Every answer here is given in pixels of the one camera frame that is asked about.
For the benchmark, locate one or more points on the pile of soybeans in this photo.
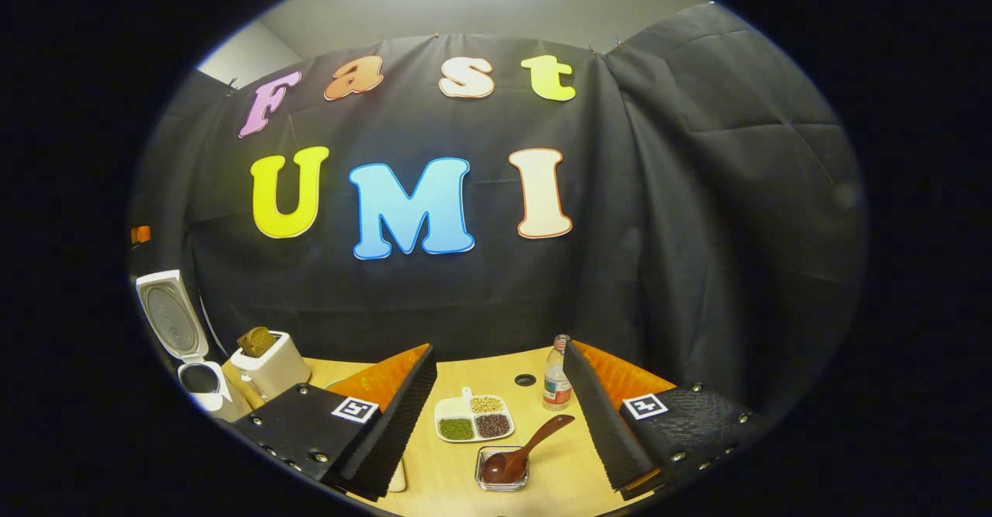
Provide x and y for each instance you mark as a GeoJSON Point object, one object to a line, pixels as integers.
{"type": "Point", "coordinates": [486, 404]}

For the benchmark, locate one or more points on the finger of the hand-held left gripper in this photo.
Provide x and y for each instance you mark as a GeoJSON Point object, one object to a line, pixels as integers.
{"type": "Point", "coordinates": [141, 234]}

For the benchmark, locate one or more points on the white toaster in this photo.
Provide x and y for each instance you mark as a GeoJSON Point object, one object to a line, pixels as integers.
{"type": "Point", "coordinates": [279, 370]}

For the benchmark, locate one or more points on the dark wooden spoon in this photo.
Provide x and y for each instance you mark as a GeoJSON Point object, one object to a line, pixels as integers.
{"type": "Point", "coordinates": [508, 467]}

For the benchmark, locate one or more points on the black backdrop cloth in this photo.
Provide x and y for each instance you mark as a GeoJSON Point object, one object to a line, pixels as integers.
{"type": "Point", "coordinates": [682, 230]}

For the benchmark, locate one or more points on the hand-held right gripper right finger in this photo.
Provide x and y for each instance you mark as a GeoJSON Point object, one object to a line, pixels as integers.
{"type": "Point", "coordinates": [612, 432]}

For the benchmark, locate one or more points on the clear plastic water bottle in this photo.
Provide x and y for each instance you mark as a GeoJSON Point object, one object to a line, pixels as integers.
{"type": "Point", "coordinates": [556, 381]}

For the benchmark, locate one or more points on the clear chopstick holder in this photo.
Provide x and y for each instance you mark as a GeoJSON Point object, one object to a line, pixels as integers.
{"type": "Point", "coordinates": [484, 482]}

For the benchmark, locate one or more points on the white rice cooker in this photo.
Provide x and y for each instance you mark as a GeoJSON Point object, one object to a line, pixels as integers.
{"type": "Point", "coordinates": [174, 315]}

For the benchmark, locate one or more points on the brown bread slices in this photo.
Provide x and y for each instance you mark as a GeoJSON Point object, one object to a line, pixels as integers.
{"type": "Point", "coordinates": [257, 341]}

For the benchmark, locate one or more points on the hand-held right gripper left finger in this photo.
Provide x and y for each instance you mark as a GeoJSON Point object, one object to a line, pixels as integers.
{"type": "Point", "coordinates": [387, 432]}

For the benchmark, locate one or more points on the pile of green mung beans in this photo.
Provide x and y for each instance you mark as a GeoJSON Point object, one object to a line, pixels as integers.
{"type": "Point", "coordinates": [456, 429]}

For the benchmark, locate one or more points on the white divided dish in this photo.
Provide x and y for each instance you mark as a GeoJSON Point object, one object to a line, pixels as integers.
{"type": "Point", "coordinates": [473, 415]}

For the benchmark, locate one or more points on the pile of red beans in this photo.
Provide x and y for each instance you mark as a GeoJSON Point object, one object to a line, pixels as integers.
{"type": "Point", "coordinates": [492, 425]}

